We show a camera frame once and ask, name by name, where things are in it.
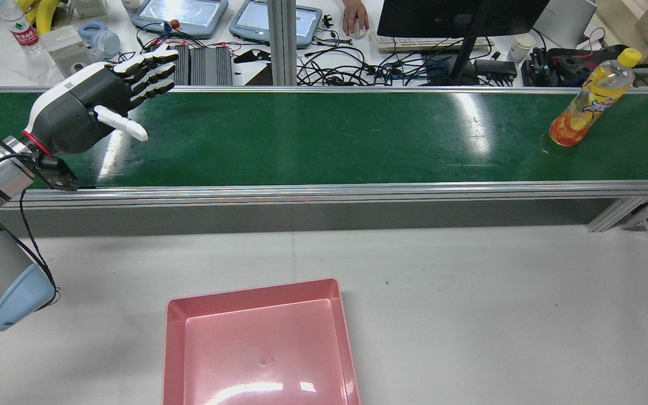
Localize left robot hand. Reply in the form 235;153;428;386
23;48;181;157

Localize pink plastic basket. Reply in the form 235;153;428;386
161;277;362;405

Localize grey electrical box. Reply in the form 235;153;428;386
41;25;94;78

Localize light blue headphones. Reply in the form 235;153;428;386
78;21;121;57

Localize water bottle red label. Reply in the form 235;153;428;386
0;0;44;56

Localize small white box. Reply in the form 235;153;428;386
71;0;108;17

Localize blue grey teach pendant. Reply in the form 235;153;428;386
228;0;323;50
131;0;229;39

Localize green belt conveyor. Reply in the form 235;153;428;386
0;85;648;237

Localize man in grey patterned shirt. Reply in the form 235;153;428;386
342;0;370;35

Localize white keyboard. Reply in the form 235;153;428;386
369;32;494;55

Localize black Huawei monitor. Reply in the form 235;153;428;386
376;0;551;85

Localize white paper cup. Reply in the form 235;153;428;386
507;34;536;62

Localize black round device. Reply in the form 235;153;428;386
546;48;628;85

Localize silver laptop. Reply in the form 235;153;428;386
532;0;597;50

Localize orange juice bottle yellow cap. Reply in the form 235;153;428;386
549;48;642;148

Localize wooden board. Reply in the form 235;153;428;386
597;0;648;57

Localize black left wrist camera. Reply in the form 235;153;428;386
33;153;80;192

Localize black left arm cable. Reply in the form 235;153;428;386
0;155;61;307

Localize aluminium profile post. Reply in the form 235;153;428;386
267;0;298;86

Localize black cable bundle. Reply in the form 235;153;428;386
296;39;448;86

